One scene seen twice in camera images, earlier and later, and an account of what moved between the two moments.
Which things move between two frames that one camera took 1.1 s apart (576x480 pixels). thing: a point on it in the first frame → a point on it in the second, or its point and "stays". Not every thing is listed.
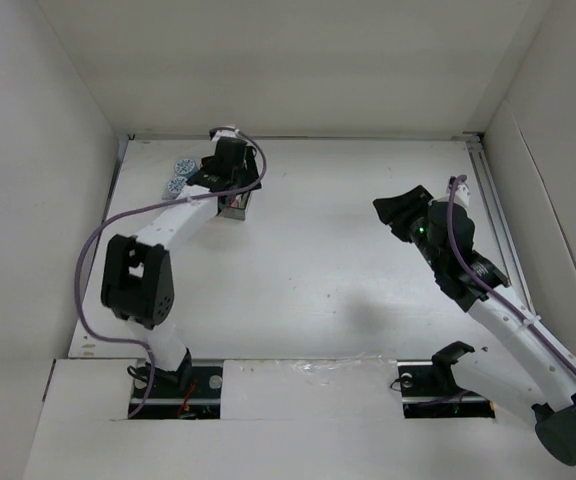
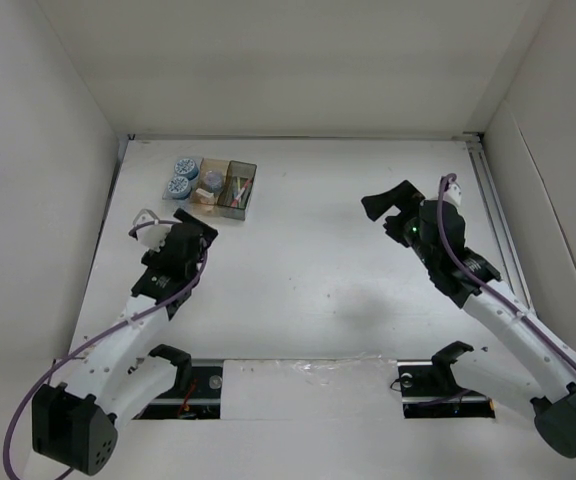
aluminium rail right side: x=482 y=170 stays
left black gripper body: x=247 y=176 → x=153 y=258
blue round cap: x=186 y=167 stays
